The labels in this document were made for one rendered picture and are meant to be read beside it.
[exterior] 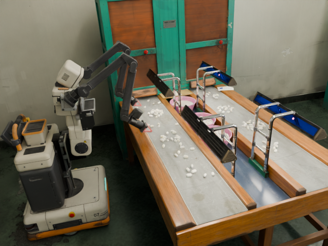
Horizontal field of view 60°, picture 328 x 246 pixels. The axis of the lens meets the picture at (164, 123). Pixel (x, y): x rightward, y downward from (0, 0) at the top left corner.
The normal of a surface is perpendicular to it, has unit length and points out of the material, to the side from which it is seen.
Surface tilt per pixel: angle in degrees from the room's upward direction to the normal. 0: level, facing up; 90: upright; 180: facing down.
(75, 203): 0
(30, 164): 90
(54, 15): 90
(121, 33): 90
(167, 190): 0
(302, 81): 89
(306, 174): 0
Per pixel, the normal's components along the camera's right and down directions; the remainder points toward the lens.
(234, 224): 0.29, 0.42
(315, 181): -0.06, -0.89
